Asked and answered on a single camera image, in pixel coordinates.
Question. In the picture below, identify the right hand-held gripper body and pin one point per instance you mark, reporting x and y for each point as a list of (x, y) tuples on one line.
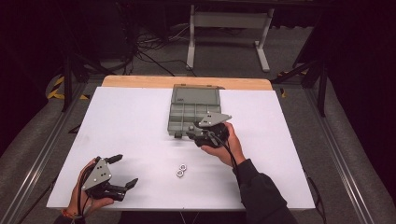
[(214, 119)]

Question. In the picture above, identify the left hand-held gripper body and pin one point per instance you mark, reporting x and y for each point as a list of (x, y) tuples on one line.
[(98, 175)]

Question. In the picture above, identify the grey plastic compartment box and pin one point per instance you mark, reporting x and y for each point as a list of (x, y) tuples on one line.
[(186, 109)]

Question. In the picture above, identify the person's left hand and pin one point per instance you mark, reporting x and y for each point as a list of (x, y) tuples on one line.
[(76, 202)]

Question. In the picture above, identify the person's right hand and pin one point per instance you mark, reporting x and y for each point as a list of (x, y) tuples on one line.
[(227, 152)]

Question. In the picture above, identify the white board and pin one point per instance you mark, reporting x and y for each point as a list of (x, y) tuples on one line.
[(130, 130)]

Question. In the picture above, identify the black angled stand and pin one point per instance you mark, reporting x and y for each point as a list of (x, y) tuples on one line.
[(320, 81)]

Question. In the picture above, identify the aluminium floor rail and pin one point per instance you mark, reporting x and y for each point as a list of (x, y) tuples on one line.
[(339, 155), (40, 155)]

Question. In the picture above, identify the white metal stand frame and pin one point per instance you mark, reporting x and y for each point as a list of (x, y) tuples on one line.
[(230, 20)]

